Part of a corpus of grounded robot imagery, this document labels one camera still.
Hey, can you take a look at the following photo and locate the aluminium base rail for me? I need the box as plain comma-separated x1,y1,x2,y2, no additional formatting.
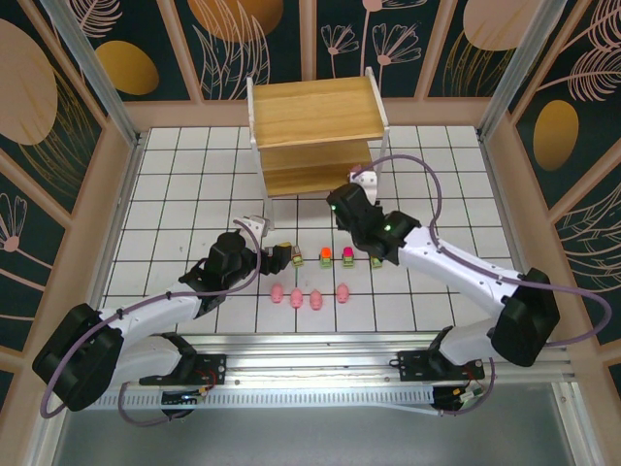
96,331,581,389

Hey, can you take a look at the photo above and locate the wooden shelf white metal frame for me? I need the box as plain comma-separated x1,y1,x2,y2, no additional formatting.
245,66,392,232

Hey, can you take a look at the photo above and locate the aluminium frame post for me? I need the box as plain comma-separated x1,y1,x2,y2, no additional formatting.
476,0,559,142
41,0,145,147

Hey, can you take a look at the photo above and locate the black base electronics with wires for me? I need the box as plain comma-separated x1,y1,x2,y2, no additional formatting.
159,386,217,421
433,383,489,417

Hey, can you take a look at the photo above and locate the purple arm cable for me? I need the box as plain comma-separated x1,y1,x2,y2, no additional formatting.
356,153,612,417
39,216,267,427

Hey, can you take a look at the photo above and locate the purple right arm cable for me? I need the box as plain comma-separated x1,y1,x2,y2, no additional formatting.
356,153,612,417

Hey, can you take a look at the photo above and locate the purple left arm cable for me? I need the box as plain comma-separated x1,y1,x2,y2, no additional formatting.
39,216,267,427

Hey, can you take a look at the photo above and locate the white slotted cable duct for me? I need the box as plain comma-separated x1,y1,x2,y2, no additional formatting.
70,385,438,417

